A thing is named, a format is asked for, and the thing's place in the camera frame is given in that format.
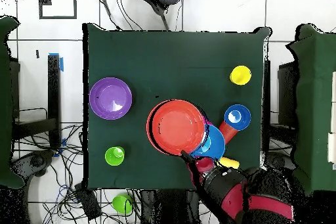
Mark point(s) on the light blue plastic bowl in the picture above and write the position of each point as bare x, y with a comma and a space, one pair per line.
216, 142

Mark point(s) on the golden yellow plastic cup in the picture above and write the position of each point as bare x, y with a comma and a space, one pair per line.
231, 162

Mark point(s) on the large shallow orange bowl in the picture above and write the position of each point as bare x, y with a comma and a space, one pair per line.
176, 126

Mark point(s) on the red-orange plastic cup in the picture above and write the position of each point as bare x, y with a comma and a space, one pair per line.
227, 133

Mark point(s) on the lemon yellow plastic cup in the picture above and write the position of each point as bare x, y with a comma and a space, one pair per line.
240, 75

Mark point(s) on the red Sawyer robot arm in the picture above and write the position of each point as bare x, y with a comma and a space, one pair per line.
231, 195

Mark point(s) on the small dark blue bowl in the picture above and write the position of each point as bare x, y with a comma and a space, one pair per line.
242, 122

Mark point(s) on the green plastic cup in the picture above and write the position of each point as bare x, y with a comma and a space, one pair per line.
114, 156

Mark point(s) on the grey chair base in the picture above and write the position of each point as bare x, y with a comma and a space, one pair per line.
278, 159

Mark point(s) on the green bowl on floor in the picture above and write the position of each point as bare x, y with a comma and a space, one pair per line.
120, 204

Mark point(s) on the purple plastic bowl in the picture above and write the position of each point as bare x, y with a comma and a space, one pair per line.
110, 98

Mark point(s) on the dark green tablecloth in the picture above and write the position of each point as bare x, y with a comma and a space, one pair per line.
183, 50

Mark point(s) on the black power strip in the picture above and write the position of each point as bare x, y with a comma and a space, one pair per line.
88, 203

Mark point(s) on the green cloth side table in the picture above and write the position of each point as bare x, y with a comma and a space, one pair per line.
5, 103
315, 76

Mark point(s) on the black chair base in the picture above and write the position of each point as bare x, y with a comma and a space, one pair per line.
34, 162

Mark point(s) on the blue tape strip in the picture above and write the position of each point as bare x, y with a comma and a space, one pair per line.
61, 65

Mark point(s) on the black stand frame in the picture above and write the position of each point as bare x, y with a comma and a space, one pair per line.
53, 90
287, 90

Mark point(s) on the black square frame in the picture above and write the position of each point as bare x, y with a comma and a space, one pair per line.
57, 17

